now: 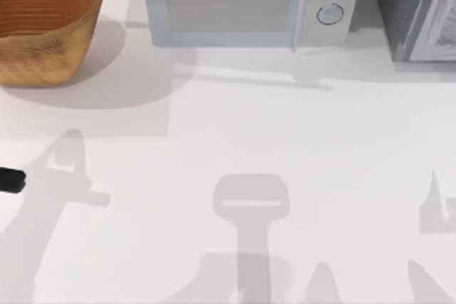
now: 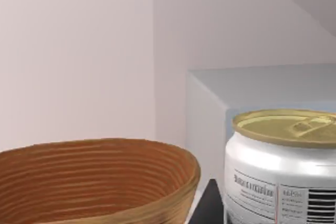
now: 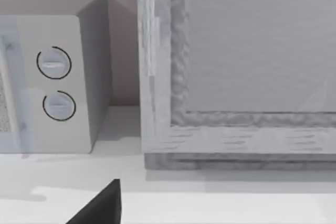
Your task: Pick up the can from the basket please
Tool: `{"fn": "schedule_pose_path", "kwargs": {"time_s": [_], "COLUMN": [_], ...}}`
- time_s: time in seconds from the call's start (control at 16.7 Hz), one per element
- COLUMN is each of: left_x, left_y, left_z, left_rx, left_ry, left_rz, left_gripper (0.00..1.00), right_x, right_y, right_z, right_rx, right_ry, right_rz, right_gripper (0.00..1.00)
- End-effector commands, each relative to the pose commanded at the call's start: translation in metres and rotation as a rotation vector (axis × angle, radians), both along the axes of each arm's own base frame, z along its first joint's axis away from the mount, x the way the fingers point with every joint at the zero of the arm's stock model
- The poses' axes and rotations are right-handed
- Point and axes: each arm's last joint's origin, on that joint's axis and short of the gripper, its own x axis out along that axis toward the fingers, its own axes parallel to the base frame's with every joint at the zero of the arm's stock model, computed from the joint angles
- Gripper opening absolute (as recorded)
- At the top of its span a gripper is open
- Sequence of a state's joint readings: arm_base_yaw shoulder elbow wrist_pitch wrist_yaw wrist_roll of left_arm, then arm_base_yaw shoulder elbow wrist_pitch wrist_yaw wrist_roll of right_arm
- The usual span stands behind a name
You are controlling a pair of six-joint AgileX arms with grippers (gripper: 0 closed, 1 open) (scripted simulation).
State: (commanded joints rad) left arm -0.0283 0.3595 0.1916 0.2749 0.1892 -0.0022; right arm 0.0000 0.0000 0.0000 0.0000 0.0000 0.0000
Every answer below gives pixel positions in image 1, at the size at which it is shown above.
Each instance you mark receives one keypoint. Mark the pale microwave oven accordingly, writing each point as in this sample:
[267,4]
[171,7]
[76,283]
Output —
[335,35]

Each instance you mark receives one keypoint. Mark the round microwave knob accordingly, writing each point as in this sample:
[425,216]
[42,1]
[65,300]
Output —
[330,14]

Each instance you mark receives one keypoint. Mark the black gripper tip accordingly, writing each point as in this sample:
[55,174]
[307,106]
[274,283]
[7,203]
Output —
[10,180]

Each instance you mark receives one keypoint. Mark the microwave door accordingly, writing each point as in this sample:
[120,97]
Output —
[228,1]

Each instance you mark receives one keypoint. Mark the brown woven basket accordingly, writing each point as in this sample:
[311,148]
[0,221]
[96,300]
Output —
[42,47]

